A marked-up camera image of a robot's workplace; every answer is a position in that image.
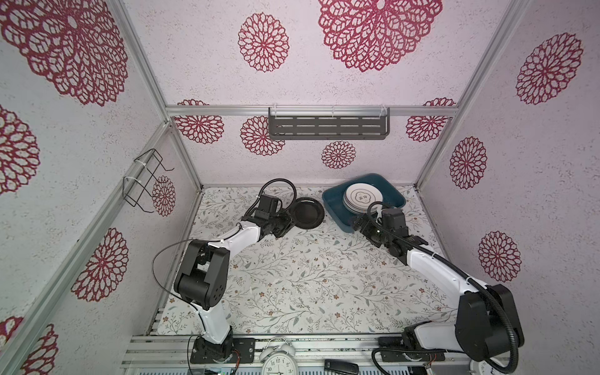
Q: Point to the black wire wall rack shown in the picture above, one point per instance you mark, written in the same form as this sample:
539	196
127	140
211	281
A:
151	189

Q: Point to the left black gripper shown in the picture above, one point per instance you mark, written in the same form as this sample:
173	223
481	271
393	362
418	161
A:
287	223

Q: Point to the small black plate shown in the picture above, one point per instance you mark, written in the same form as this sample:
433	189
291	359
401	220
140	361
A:
307	213

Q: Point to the white clock right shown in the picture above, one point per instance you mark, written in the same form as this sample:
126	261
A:
484	368

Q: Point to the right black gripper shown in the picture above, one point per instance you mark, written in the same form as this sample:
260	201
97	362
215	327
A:
365	230

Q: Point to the black remote device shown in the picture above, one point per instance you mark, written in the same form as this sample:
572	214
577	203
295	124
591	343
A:
341	367

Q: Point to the teal plastic bin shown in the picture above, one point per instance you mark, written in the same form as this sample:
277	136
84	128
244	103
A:
332	199

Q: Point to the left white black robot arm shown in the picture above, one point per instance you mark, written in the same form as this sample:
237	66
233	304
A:
202	278

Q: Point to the grey wall shelf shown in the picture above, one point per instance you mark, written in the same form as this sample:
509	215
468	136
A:
332	125

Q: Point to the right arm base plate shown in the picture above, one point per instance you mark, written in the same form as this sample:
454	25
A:
398	349

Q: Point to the white plate gold outline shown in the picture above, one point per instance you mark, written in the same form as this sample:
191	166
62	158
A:
358	197

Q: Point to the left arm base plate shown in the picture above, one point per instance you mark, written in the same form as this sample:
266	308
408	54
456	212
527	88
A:
232	351

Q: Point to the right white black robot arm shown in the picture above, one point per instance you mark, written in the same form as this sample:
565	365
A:
487	326

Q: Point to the white alarm clock centre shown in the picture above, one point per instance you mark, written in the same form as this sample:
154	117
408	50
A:
279	360

